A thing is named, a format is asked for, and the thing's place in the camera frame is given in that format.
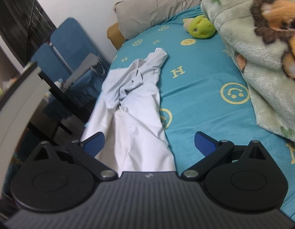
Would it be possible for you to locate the white grey garment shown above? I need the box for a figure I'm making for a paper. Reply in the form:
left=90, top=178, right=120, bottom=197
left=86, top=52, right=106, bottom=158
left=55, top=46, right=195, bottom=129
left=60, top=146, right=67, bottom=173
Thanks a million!
left=82, top=48, right=175, bottom=175

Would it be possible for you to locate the blue folding chair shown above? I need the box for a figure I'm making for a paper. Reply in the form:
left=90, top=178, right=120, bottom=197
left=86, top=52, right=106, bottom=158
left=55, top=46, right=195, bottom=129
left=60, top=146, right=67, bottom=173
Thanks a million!
left=31, top=18, right=110, bottom=109

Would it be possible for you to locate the teal patterned bed sheet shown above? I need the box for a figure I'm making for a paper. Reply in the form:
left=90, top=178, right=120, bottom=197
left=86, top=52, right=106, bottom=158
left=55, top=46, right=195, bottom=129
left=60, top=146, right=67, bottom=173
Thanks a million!
left=107, top=6, right=295, bottom=221

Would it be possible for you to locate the white desk edge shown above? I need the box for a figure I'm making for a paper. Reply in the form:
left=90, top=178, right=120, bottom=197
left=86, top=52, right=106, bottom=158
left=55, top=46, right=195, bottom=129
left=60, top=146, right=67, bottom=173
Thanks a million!
left=0, top=63, right=50, bottom=197

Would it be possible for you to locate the tan headboard cushion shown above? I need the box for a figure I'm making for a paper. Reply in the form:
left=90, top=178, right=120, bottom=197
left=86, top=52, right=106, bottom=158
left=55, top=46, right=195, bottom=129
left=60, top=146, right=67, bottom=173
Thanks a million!
left=107, top=22, right=125, bottom=50

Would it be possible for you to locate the green plush toy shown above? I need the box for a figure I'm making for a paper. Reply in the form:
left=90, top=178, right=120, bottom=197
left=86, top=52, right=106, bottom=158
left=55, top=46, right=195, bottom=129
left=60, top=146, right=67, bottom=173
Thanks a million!
left=183, top=15, right=216, bottom=39

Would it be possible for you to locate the green lion fleece blanket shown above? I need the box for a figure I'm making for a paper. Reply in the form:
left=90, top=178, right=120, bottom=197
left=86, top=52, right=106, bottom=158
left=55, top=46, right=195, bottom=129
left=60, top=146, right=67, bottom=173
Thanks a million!
left=201, top=0, right=295, bottom=142

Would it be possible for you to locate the dark window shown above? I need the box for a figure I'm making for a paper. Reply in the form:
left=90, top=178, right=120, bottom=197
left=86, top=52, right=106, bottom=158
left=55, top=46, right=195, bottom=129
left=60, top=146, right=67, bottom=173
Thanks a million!
left=0, top=0, right=56, bottom=66

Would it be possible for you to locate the grey pillow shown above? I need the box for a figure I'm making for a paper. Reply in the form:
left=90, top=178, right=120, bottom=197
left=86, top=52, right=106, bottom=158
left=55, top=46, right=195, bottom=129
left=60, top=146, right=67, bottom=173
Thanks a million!
left=114, top=0, right=201, bottom=40

